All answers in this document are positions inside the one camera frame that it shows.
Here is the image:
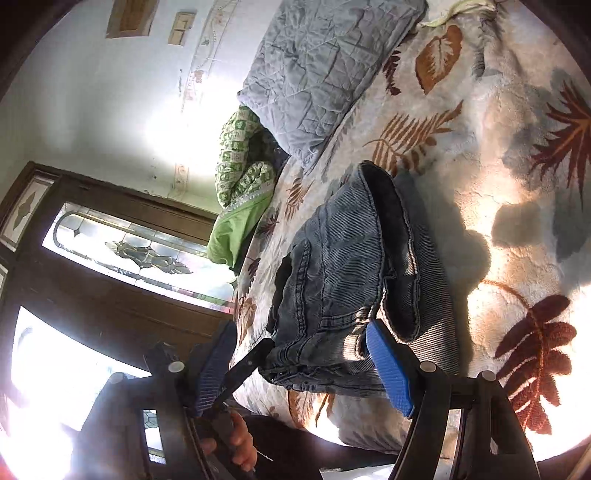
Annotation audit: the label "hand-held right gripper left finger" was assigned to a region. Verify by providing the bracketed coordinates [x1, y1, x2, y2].
[69, 320, 238, 480]

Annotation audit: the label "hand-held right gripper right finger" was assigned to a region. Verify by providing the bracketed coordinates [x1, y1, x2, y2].
[365, 320, 541, 480]

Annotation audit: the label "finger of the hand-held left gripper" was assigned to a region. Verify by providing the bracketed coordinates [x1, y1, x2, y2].
[215, 338, 275, 407]

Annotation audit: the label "grey denim pants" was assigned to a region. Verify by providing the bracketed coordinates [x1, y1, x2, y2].
[267, 160, 462, 398]

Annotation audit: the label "person's left hand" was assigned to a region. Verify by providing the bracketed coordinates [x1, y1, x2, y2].
[198, 411, 259, 472]

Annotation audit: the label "person's dark clothing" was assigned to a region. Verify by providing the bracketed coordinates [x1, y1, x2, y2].
[245, 413, 402, 480]

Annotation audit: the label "plain green pillow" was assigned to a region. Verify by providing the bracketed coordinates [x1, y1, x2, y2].
[206, 189, 275, 268]

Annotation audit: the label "stained glass window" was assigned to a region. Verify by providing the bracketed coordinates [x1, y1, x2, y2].
[0, 161, 241, 462]

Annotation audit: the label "green patterned quilt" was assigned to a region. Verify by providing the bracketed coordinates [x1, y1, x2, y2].
[215, 105, 278, 210]

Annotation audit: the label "leaf print fleece blanket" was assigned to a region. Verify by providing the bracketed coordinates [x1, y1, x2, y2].
[233, 0, 591, 462]

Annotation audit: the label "grey quilted pillow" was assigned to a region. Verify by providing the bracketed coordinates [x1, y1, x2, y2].
[237, 0, 428, 171]

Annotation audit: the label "cream folded cloth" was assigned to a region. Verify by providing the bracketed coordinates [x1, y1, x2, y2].
[416, 0, 499, 28]

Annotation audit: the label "small wall switch plate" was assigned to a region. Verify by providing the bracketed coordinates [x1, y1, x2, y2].
[167, 11, 195, 46]

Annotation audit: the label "large wooden wall plate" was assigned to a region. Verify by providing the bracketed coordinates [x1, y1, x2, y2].
[106, 0, 160, 40]

